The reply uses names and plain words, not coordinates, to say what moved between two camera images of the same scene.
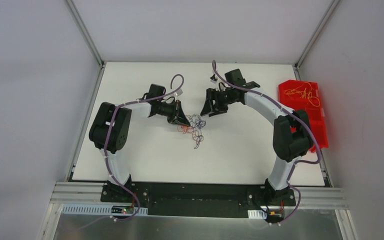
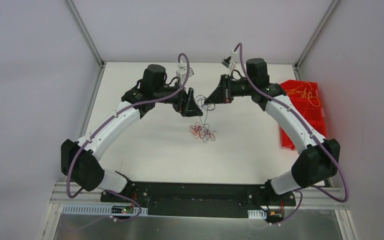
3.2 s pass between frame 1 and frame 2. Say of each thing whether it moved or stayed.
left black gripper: moved
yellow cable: stayed
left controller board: stayed
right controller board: stayed
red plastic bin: stayed
